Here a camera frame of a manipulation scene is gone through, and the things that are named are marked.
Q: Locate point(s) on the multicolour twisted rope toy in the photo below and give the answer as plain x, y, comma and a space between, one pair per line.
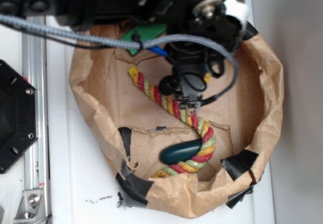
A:
202, 127

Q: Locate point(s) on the crumpled brown paper bag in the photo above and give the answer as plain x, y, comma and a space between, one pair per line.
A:
132, 129

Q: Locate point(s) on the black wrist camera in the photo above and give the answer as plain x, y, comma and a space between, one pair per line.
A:
188, 79

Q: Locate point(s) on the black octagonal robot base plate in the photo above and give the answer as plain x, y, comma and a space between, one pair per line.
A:
18, 116

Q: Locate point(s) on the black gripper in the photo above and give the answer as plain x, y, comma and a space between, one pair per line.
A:
222, 21

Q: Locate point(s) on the dark green oval block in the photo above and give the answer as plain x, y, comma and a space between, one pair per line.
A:
180, 151

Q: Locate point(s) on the bright green rectangular block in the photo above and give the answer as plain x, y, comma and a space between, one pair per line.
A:
146, 33

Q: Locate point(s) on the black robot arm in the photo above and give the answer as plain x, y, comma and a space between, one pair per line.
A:
67, 18

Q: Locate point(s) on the aluminium extrusion rail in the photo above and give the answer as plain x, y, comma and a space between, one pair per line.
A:
35, 205

